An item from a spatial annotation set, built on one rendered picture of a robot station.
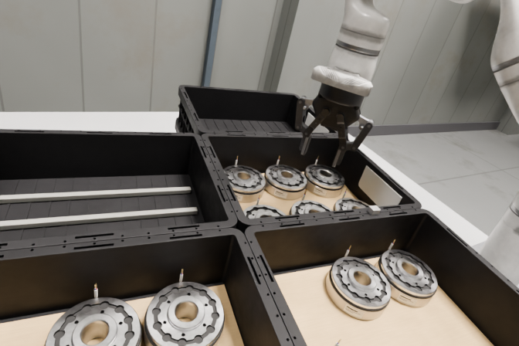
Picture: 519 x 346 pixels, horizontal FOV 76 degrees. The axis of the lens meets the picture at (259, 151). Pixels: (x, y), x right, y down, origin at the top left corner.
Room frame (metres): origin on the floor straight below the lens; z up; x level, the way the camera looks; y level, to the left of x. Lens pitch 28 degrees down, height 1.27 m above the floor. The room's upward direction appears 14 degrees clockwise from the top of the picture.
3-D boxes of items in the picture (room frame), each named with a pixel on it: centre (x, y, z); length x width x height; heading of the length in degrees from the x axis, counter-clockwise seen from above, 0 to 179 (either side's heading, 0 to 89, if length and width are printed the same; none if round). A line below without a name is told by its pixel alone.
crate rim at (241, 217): (0.62, -0.11, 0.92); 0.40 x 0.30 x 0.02; 118
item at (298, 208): (0.55, -0.14, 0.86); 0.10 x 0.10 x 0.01
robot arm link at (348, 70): (0.54, -0.11, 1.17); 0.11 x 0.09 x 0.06; 163
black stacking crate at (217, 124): (0.88, 0.03, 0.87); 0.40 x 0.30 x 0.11; 118
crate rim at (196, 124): (0.88, 0.03, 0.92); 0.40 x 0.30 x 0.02; 118
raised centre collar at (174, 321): (0.28, 0.04, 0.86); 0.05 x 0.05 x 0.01
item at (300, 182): (0.68, -0.08, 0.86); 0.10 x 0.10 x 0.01
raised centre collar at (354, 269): (0.41, -0.22, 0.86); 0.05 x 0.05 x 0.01
